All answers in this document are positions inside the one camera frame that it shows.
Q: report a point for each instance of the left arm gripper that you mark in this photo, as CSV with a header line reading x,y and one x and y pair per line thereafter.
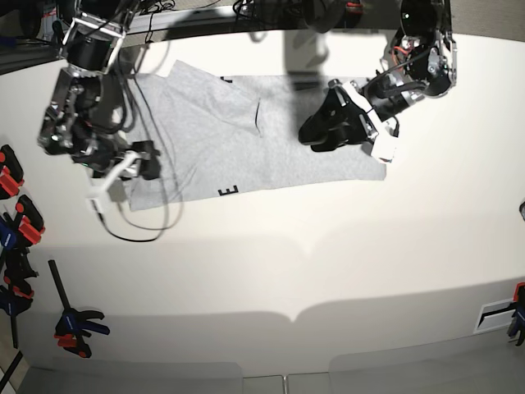
x,y
340,121

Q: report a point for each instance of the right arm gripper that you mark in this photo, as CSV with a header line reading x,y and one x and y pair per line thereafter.
x,y
106,155

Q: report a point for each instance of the grey T-shirt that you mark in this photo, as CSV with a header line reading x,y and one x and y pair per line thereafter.
x,y
246,139

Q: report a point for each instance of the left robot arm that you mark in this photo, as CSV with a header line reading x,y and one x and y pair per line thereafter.
x,y
424,54

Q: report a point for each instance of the orange black clamp lower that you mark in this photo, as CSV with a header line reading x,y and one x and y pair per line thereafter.
x,y
29,223

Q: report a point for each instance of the orange black clamp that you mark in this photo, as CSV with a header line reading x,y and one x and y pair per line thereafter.
x,y
12,173
29,223

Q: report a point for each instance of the orange black clamp upper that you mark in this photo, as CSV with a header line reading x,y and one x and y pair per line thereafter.
x,y
12,173

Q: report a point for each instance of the blue black clamp left edge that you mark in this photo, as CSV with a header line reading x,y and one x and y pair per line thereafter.
x,y
16,293

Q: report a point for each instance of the blue orange bar clamp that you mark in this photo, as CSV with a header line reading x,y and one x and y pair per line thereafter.
x,y
74,326

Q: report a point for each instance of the blue clamp right edge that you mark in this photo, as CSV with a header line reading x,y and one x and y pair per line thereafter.
x,y
516,328

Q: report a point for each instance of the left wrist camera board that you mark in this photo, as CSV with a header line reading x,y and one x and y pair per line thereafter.
x,y
384,147

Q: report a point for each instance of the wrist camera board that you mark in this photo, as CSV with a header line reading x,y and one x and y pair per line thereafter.
x,y
99,203
384,147

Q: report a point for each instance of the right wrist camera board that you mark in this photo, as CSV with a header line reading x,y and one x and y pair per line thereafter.
x,y
99,203

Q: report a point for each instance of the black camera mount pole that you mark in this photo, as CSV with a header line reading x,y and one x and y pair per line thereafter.
x,y
322,15

